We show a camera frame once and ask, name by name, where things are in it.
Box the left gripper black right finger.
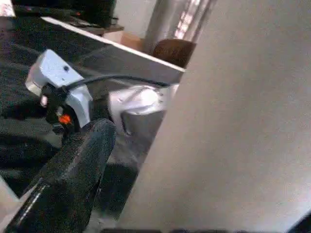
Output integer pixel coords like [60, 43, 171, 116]
[290, 213, 311, 233]

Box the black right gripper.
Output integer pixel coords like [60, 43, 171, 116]
[41, 84, 75, 133]

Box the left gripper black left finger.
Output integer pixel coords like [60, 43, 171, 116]
[4, 118, 117, 233]

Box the white plastic table leg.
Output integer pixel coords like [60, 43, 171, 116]
[116, 0, 311, 233]

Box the black low cabinet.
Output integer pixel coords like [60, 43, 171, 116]
[12, 0, 117, 28]

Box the white flat board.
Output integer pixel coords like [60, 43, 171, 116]
[40, 16, 187, 84]

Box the pink pillow with print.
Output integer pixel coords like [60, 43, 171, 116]
[0, 0, 13, 17]

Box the brown round seat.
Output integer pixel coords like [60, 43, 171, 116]
[153, 38, 196, 69]

